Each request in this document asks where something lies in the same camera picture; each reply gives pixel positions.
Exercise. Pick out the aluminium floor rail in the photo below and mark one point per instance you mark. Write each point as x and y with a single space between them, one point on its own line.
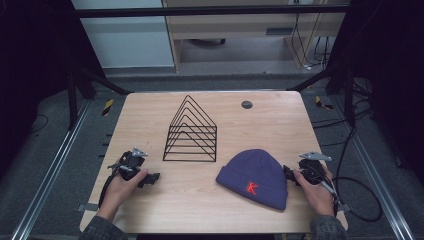
50 170
376 166

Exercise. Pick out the grey round table grommet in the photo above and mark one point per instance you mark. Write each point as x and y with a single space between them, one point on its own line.
247 104

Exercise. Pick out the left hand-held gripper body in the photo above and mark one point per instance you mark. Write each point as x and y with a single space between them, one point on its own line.
130 164

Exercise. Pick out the black metal stand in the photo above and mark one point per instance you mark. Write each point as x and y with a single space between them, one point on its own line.
72 100
349 96

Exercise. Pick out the black horizontal frame bar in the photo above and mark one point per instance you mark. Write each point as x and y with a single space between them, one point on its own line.
206 11

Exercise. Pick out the yellow black striped tape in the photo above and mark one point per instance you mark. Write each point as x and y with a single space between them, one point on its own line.
107 107
321 103

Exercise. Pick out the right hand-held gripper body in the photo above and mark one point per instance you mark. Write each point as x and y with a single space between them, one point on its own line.
311 171

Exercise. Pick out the white cabinet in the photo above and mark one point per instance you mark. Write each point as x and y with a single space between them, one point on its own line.
126 40

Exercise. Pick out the light wooden desk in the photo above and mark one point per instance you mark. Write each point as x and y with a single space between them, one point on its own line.
233 26

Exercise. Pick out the grey tape strip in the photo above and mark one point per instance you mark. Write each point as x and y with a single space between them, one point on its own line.
344 208
87 207

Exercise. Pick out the black curtain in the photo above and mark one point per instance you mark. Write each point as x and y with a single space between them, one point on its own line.
390 66
36 66

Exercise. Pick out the person's right hand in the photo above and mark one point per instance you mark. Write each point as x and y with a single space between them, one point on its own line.
318 198

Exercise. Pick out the person's left hand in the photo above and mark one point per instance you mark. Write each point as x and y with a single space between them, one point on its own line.
117 193

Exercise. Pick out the dark flat object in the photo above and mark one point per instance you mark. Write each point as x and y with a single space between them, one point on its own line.
206 42

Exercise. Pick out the purple knit beanie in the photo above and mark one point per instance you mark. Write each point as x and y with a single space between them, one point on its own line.
253 175

